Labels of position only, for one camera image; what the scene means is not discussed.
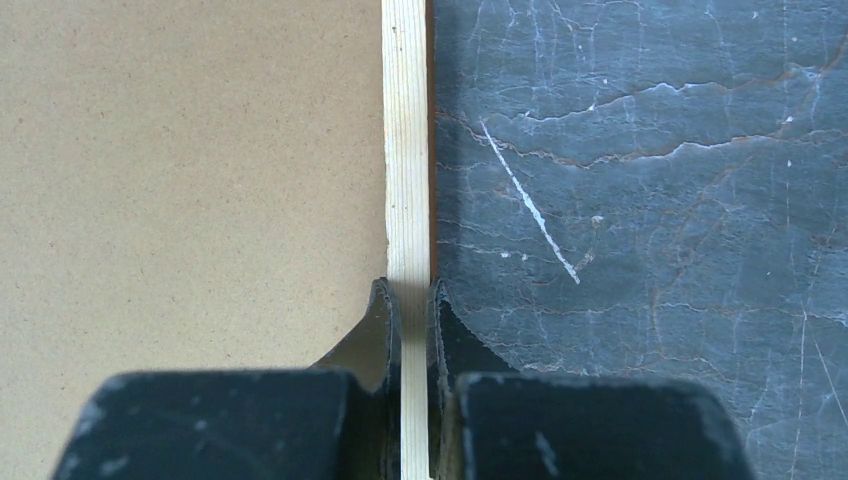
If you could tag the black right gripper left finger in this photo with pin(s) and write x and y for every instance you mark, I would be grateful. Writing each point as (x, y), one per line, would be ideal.
(336, 419)

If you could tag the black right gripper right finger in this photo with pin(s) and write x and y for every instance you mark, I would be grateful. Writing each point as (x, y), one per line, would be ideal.
(490, 421)

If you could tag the brown backing board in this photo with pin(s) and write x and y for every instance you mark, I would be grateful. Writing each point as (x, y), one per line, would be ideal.
(184, 184)

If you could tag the wooden picture frame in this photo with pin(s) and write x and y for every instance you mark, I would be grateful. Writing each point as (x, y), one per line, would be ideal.
(407, 214)

